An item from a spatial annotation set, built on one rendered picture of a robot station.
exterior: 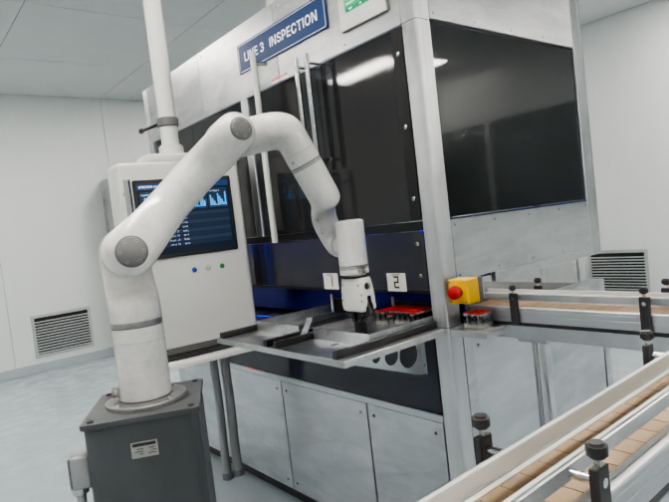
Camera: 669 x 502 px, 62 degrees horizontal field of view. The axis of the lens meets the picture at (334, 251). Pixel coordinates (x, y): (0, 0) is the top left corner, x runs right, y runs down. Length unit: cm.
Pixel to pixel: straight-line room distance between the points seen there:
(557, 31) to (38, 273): 567
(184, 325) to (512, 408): 126
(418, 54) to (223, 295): 124
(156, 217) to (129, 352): 32
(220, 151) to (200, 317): 107
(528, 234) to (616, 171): 440
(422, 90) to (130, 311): 101
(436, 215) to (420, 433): 72
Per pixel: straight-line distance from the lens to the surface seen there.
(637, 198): 637
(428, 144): 171
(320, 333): 176
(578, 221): 240
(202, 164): 143
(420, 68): 174
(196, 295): 234
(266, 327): 201
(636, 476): 73
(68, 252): 686
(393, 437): 204
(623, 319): 157
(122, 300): 141
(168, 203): 140
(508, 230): 198
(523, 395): 209
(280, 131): 152
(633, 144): 637
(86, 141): 706
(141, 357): 141
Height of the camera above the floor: 124
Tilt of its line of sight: 3 degrees down
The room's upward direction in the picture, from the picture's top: 7 degrees counter-clockwise
